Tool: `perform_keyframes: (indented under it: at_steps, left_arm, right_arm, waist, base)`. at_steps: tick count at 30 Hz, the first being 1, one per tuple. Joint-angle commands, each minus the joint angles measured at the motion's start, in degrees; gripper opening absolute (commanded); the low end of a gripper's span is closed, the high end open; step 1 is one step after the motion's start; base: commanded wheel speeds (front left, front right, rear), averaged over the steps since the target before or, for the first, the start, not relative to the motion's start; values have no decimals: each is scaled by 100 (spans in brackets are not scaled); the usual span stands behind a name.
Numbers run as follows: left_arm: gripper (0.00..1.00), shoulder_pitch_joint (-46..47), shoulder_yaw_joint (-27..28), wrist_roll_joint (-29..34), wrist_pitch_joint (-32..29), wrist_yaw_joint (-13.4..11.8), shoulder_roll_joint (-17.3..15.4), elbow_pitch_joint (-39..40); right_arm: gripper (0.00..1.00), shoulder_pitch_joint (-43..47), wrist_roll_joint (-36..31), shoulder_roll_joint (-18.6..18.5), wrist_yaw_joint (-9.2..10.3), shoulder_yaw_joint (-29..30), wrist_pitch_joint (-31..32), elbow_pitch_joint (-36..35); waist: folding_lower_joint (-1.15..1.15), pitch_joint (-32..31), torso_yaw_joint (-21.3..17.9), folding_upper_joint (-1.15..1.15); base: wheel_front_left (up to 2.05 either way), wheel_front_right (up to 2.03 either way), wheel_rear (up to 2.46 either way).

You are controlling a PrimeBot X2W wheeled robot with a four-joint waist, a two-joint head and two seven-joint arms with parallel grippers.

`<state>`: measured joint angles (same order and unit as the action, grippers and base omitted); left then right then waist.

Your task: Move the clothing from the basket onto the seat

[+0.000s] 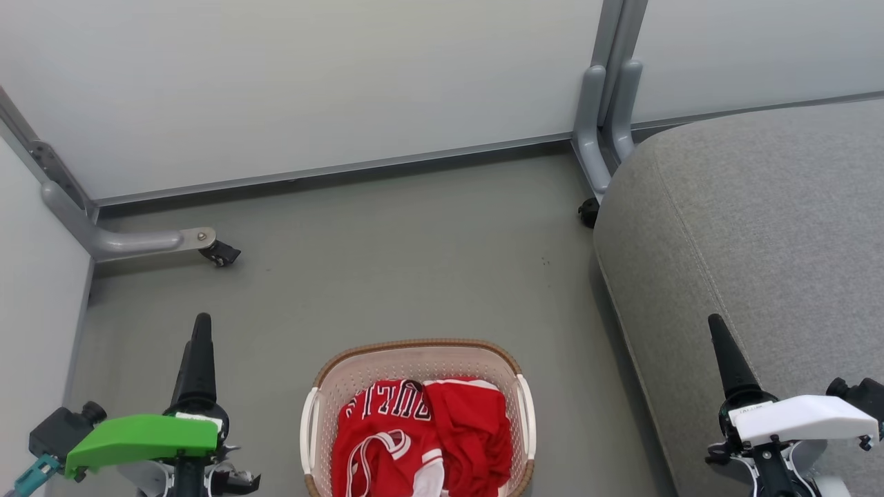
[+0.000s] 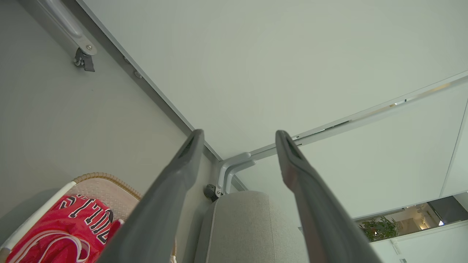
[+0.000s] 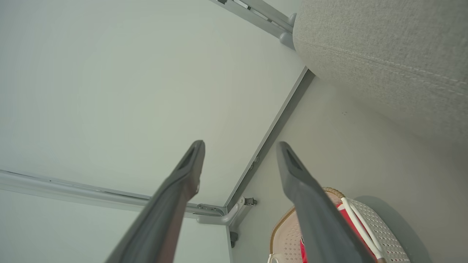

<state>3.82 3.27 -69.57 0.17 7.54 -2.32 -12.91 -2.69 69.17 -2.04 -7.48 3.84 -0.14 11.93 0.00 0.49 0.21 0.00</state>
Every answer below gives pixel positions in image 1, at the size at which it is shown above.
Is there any grey curved partition leg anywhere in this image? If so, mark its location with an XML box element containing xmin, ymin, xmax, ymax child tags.
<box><xmin>40</xmin><ymin>181</ymin><xmax>217</xmax><ymax>264</ymax></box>

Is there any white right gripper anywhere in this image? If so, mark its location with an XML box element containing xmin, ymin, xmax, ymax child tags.
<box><xmin>708</xmin><ymin>314</ymin><xmax>881</xmax><ymax>449</ymax></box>

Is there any grey metal corner bracket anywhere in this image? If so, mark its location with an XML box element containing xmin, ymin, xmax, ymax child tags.
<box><xmin>28</xmin><ymin>140</ymin><xmax>92</xmax><ymax>211</ymax></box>

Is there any plain red garment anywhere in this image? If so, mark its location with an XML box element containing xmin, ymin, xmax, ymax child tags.
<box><xmin>423</xmin><ymin>377</ymin><xmax>516</xmax><ymax>497</ymax></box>

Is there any teal cable connector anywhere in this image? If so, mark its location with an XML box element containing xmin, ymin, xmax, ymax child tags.
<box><xmin>10</xmin><ymin>454</ymin><xmax>63</xmax><ymax>497</ymax></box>

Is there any grey forked partition leg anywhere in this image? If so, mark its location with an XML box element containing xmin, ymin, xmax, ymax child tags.
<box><xmin>573</xmin><ymin>59</ymin><xmax>644</xmax><ymax>205</ymax></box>

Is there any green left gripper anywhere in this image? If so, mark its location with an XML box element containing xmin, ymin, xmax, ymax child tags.
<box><xmin>65</xmin><ymin>313</ymin><xmax>230</xmax><ymax>481</ymax></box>

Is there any cream perforated laundry basket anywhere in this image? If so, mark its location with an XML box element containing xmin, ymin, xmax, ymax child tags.
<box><xmin>300</xmin><ymin>338</ymin><xmax>537</xmax><ymax>497</ymax></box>

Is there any grey fabric sofa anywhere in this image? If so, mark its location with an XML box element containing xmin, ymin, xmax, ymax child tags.
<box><xmin>593</xmin><ymin>99</ymin><xmax>884</xmax><ymax>497</ymax></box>

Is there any red jersey with white trim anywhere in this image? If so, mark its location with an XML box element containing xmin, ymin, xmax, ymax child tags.
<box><xmin>331</xmin><ymin>379</ymin><xmax>447</xmax><ymax>497</ymax></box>

